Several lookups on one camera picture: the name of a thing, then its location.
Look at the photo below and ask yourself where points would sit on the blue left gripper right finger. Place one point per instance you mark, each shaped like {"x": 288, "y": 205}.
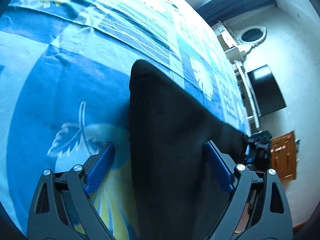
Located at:
{"x": 220, "y": 170}

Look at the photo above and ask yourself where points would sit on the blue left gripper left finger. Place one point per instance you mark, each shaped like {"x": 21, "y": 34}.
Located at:
{"x": 96, "y": 168}

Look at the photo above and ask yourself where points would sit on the black pants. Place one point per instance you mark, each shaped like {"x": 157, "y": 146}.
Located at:
{"x": 177, "y": 197}

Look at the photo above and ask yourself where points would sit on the brown wooden cabinet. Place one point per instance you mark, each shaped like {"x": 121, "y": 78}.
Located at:
{"x": 283, "y": 153}

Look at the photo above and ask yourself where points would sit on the black flat television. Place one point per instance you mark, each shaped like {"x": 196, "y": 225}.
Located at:
{"x": 266, "y": 90}

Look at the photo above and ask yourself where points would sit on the white dressing table with mirror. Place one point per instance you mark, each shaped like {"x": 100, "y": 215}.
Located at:
{"x": 239, "y": 43}

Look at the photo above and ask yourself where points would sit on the blue patterned bed sheet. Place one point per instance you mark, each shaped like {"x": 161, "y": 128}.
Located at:
{"x": 65, "y": 70}

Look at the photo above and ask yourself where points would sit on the dark blue curtain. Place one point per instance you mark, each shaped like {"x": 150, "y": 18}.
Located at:
{"x": 214, "y": 11}

